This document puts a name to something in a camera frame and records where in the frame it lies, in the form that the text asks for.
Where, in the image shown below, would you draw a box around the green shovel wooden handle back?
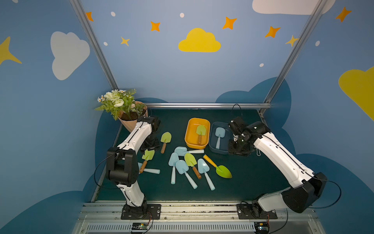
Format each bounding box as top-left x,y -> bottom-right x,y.
161,132 -> 171,154

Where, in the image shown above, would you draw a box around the blue shovel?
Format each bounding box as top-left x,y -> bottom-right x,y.
215,127 -> 226,149
168,152 -> 179,185
197,159 -> 216,191
175,160 -> 198,189
138,162 -> 161,174

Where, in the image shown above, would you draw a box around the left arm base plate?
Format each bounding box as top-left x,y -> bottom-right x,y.
121,204 -> 161,220

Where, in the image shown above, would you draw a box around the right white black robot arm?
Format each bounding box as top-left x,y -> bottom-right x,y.
228,117 -> 327,217

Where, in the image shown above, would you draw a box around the green trowel yellow handle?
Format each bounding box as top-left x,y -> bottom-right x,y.
203,155 -> 232,179

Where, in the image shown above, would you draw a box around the aluminium front rail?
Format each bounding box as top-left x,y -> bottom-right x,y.
72,201 -> 325,234

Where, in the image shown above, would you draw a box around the terracotta pot with flowers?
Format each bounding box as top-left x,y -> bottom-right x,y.
95,89 -> 148,132

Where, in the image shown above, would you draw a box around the yellow storage box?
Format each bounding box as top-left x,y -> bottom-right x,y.
185,118 -> 210,149

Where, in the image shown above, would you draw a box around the green shovel wooden handle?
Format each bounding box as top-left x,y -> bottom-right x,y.
161,132 -> 171,154
184,153 -> 202,179
196,125 -> 206,145
139,150 -> 155,174

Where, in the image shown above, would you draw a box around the blue shovel lying sideways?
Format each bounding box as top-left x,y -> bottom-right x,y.
174,146 -> 205,157

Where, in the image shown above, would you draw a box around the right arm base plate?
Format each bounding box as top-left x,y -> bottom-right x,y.
236,201 -> 278,220

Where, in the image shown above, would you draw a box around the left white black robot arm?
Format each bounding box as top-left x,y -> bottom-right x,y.
106,117 -> 160,212

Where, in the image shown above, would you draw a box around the controller board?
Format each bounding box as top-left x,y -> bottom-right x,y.
131,222 -> 150,232
254,222 -> 269,234

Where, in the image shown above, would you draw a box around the blue-grey storage box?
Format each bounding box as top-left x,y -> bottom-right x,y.
208,121 -> 234,155

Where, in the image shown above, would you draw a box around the left controller board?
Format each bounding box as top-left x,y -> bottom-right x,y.
131,222 -> 150,232

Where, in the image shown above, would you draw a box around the right controller board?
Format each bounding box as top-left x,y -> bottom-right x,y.
254,222 -> 269,234

